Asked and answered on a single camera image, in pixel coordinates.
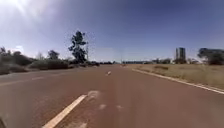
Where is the broad dark tree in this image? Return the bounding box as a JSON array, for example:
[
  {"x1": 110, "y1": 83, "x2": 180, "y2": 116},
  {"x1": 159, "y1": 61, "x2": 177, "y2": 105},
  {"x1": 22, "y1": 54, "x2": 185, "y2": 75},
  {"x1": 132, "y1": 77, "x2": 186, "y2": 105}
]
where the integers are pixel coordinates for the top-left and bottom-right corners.
[{"x1": 197, "y1": 47, "x2": 224, "y2": 66}]

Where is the tall dark tree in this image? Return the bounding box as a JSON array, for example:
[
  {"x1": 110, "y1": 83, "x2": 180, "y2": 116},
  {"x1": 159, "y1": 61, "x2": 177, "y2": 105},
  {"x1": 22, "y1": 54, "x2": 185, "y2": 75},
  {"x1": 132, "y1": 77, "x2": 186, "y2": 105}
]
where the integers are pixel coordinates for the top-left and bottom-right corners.
[{"x1": 68, "y1": 30, "x2": 89, "y2": 64}]

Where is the small dark tree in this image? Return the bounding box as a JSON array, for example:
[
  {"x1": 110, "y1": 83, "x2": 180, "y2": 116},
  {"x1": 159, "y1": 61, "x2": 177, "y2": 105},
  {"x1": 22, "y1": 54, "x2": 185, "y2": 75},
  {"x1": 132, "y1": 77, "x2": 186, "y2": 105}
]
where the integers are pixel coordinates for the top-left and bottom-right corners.
[{"x1": 47, "y1": 49, "x2": 60, "y2": 61}]

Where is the dry grass verge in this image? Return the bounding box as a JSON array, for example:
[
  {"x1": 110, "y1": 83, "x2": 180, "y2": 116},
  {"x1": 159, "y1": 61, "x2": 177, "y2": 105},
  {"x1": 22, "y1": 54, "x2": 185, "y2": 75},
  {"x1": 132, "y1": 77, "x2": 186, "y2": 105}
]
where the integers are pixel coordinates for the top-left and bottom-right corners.
[{"x1": 128, "y1": 63, "x2": 224, "y2": 90}]

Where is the reddish asphalt road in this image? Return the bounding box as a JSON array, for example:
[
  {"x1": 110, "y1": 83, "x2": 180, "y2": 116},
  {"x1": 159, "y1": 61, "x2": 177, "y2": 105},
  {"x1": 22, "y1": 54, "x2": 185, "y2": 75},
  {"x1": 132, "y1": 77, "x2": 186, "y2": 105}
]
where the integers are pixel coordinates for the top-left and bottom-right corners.
[{"x1": 0, "y1": 63, "x2": 224, "y2": 128}]

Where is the row of dark bushes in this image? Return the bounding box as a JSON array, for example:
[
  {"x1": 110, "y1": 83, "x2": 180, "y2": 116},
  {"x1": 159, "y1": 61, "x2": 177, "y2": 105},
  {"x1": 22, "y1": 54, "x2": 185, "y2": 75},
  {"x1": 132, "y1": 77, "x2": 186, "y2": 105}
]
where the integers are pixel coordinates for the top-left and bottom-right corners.
[{"x1": 0, "y1": 46, "x2": 101, "y2": 76}]

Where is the tall grey building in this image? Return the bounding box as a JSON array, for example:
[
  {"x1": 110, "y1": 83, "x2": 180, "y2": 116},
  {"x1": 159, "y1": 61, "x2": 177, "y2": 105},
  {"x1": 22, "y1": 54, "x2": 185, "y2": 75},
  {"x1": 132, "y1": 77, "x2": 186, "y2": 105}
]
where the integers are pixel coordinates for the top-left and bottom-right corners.
[{"x1": 175, "y1": 47, "x2": 187, "y2": 65}]

